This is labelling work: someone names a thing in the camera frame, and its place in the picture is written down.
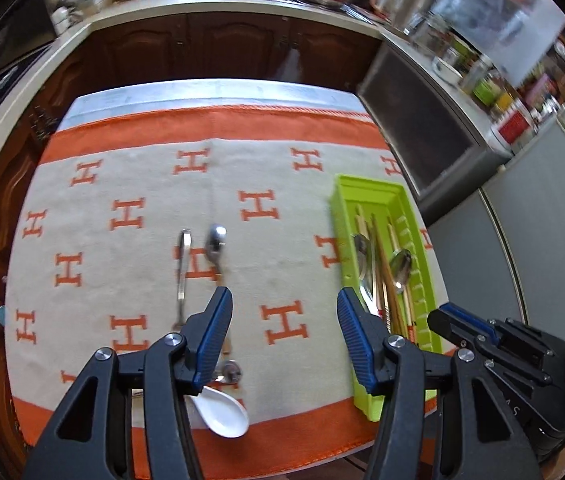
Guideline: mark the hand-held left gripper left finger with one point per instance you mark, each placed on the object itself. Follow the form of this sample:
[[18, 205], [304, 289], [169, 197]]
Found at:
[[215, 330]]

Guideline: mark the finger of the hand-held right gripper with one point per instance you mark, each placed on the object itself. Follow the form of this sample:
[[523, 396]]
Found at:
[[467, 317], [450, 332]]

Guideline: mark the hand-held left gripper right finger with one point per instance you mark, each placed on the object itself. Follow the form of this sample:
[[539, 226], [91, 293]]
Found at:
[[357, 335]]

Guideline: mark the green plastic utensil tray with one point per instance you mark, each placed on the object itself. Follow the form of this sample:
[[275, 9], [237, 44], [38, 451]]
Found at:
[[415, 280]]

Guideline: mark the brown wooden chopstick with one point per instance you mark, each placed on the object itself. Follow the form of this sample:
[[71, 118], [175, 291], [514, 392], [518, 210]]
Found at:
[[382, 260]]

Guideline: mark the orange and white printed blanket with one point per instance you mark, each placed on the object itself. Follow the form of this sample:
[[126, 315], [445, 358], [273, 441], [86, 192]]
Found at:
[[262, 270]]

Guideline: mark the white ceramic spoon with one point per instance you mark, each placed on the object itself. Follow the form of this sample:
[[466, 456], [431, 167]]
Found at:
[[222, 410]]

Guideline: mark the grey refrigerator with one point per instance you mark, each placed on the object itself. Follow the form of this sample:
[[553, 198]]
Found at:
[[537, 210]]

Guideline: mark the red box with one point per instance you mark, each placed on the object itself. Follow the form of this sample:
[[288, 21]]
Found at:
[[515, 126]]

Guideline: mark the green box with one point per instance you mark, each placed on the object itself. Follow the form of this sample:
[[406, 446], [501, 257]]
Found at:
[[487, 91]]

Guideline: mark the white bowl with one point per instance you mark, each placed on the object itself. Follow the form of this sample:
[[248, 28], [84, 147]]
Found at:
[[446, 70]]

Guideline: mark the translucent plastic bag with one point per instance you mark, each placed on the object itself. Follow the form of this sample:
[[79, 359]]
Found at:
[[507, 15]]

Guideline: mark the steel kettle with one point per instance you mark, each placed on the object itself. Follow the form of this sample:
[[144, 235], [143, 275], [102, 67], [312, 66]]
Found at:
[[418, 2]]

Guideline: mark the black stove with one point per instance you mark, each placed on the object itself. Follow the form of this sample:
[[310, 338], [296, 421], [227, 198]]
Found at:
[[2, 75]]

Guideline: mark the kitchen countertop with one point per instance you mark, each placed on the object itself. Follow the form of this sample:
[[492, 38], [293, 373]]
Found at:
[[112, 10]]

